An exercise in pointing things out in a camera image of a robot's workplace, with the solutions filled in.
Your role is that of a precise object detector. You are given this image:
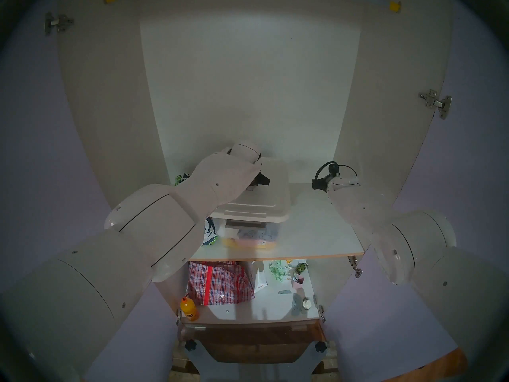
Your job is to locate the white wardrobe carcass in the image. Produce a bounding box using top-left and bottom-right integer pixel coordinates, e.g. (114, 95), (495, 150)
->
(58, 0), (454, 262)

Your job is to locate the white paper carton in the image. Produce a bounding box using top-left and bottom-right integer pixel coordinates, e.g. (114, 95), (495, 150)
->
(253, 262), (268, 293)

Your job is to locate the navy green floral garment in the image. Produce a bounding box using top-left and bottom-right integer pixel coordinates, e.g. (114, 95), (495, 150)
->
(175, 173), (219, 246)

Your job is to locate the brown wooden panel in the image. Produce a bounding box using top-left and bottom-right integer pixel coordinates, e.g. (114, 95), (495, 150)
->
(179, 322), (326, 364)

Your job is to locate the green patterned plastic bag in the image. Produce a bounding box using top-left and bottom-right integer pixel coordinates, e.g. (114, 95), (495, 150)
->
(268, 260), (291, 282)

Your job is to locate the lilac wardrobe door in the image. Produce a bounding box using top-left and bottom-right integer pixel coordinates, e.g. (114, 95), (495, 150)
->
(0, 0), (179, 382)
(324, 0), (509, 382)

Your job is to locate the red plaid bag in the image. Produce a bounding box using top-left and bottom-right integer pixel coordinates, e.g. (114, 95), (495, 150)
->
(188, 261), (255, 306)

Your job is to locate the clear plastic storage bin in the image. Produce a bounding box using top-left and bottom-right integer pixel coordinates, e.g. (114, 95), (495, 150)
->
(217, 218), (289, 250)

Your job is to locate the yellow folded garment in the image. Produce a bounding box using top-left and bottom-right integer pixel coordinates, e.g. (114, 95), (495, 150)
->
(223, 238), (278, 250)

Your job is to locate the white wardrobe shelf board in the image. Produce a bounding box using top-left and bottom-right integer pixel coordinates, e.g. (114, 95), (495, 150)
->
(187, 183), (365, 262)

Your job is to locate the orange bottle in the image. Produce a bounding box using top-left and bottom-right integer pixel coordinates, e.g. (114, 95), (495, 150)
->
(180, 297), (199, 322)

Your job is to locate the white plastic bin lid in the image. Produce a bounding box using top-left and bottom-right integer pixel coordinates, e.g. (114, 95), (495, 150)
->
(209, 158), (291, 222)

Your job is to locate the blue grey folded garment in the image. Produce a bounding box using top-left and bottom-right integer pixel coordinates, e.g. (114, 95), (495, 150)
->
(238, 228), (279, 242)

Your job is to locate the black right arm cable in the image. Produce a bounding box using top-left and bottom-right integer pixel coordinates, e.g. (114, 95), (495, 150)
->
(312, 161), (356, 191)

